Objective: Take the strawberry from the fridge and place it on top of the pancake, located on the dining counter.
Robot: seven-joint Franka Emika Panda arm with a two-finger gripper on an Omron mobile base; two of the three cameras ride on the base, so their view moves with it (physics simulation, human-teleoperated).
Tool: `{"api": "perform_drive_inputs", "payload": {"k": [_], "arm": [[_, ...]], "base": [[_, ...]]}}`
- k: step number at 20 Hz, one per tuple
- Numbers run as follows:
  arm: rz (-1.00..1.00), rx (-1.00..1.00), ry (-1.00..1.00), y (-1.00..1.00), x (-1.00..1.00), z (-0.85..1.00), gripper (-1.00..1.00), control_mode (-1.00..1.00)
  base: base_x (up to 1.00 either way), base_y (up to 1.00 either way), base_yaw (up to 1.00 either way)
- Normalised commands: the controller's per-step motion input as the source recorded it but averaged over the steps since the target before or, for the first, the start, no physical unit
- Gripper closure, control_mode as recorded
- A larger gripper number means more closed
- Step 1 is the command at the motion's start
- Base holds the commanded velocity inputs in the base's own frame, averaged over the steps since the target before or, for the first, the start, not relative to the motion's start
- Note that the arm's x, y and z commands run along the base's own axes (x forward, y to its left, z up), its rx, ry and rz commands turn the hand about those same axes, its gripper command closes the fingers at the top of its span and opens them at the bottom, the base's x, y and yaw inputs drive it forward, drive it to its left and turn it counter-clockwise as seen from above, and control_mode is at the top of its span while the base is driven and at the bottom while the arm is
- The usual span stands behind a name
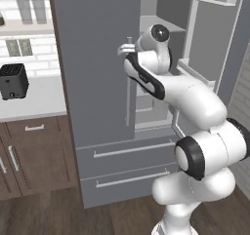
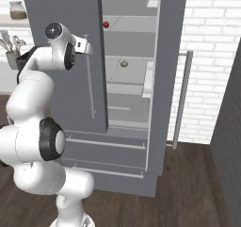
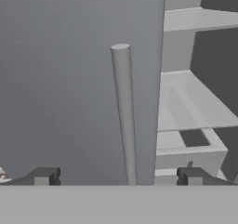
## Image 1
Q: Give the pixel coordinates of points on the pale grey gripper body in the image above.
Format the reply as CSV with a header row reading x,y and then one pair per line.
x,y
125,49

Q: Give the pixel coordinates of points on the grey fridge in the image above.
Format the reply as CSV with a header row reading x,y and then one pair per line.
x,y
153,21

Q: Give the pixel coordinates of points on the grey closed fridge door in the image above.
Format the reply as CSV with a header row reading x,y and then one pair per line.
x,y
94,66

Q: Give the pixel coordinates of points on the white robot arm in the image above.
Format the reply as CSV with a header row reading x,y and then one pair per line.
x,y
195,99

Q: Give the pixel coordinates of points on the brown wooden drawer front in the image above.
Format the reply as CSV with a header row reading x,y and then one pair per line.
x,y
49,123

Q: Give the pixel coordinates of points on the grey open fridge door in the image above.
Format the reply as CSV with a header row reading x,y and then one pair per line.
x,y
211,34

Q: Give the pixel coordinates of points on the black toaster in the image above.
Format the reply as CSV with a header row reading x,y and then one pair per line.
x,y
13,81

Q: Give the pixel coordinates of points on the wooden wall shelf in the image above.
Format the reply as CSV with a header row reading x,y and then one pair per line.
x,y
26,27

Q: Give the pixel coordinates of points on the grey glass jar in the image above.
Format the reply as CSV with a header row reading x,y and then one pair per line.
x,y
39,10
24,10

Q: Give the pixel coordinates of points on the grey short fridge drawer front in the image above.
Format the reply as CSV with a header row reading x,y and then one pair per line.
x,y
123,190

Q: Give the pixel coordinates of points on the brown wooden cupboard door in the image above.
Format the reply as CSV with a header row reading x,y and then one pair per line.
x,y
45,161
8,187

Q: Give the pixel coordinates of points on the grey tall fridge drawer front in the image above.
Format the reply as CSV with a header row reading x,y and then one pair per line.
x,y
130,162

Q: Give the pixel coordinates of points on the dark round object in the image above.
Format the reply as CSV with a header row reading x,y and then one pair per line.
x,y
1,19

